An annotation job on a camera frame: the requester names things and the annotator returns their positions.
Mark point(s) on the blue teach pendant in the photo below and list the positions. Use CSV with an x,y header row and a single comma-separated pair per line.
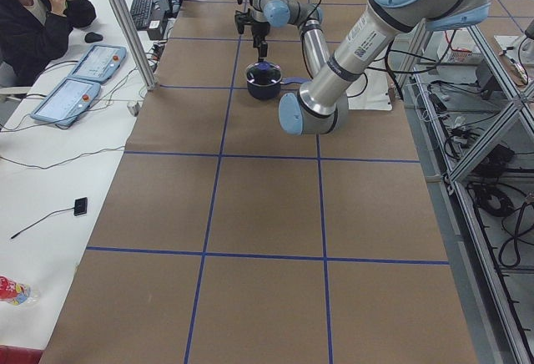
x,y
69,99
100,63

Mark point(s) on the black computer mouse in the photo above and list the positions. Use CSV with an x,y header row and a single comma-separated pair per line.
x,y
93,37

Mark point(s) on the person in black jacket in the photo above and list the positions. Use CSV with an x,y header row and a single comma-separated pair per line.
x,y
36,32

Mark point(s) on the dark blue saucepan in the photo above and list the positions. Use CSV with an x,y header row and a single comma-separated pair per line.
x,y
272,91

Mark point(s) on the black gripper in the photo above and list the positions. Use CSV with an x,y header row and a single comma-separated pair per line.
x,y
259,32

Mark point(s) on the red label plastic bottle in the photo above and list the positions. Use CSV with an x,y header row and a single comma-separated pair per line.
x,y
18,294

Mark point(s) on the small black square device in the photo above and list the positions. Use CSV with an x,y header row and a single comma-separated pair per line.
x,y
80,206

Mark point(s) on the upper blue teach pendant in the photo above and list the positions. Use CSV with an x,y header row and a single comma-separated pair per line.
x,y
100,63

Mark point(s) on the aluminium side frame rack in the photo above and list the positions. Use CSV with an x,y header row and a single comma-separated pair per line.
x,y
473,124

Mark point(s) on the lower blue teach pendant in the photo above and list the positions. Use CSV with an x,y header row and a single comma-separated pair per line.
x,y
69,99

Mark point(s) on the glass pot lid blue knob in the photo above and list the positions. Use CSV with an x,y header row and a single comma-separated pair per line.
x,y
263,73

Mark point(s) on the aluminium frame post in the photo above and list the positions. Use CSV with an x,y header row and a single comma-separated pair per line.
x,y
122,14

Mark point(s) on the black keyboard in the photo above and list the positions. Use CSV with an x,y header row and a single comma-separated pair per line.
x,y
141,11

